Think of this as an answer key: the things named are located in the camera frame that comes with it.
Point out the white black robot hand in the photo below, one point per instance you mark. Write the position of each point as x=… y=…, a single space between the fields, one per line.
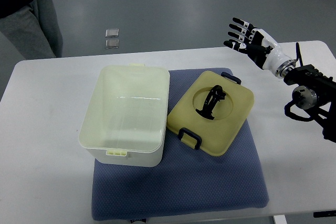
x=260 y=47

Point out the yellow box lid black handle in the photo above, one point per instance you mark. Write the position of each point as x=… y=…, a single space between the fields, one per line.
x=211 y=112

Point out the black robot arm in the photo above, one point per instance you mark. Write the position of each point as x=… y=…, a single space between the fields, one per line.
x=313 y=99

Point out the white storage box base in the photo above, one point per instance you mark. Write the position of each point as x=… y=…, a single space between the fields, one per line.
x=125 y=121

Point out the upper metal floor plate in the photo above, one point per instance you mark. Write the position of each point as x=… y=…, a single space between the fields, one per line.
x=112 y=32

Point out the metal floor plate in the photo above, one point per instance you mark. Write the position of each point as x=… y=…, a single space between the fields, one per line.
x=112 y=44
x=112 y=32

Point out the lower metal floor plate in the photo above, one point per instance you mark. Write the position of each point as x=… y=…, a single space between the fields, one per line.
x=112 y=44

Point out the blue grey cushion mat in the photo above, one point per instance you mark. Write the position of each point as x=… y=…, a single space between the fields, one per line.
x=186 y=181

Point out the black table control panel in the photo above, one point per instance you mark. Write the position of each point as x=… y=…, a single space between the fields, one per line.
x=324 y=214

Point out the bystander grey trousers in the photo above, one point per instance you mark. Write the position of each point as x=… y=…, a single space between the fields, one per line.
x=34 y=30

